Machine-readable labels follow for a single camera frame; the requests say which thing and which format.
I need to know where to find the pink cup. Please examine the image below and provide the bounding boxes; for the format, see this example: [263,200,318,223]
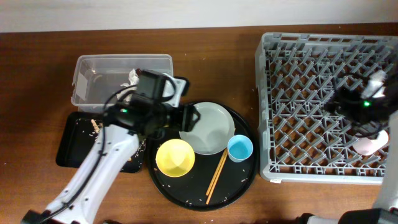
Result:
[353,131,389,156]

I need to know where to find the grey plate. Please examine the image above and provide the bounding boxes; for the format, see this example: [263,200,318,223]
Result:
[179,102,235,156]

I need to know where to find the yellow bowl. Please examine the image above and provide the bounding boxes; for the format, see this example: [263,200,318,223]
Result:
[155,139,195,177]

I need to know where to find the wooden chopstick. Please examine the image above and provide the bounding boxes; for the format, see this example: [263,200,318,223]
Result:
[205,151,228,205]
[206,149,227,196]

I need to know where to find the white tissue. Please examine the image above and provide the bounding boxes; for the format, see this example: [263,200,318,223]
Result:
[121,69,139,93]

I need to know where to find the blue cup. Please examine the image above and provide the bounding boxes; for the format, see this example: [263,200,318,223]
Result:
[227,135,254,162]

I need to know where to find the round black tray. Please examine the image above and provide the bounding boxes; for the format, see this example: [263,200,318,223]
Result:
[145,106,260,212]

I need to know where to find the food scraps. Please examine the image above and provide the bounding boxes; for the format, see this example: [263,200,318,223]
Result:
[89,119,146,166]

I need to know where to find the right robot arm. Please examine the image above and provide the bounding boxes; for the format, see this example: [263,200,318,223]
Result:
[294,70,397,224]

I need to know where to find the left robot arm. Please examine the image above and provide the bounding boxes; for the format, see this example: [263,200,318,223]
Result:
[21,70,201,223]

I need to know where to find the grey dishwasher rack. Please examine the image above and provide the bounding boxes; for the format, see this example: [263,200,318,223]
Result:
[255,32,397,185]

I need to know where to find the clear plastic bin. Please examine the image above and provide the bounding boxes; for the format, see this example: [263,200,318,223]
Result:
[71,54,174,113]

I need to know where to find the black rectangular tray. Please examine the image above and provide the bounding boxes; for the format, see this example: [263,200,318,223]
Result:
[55,111,147,174]

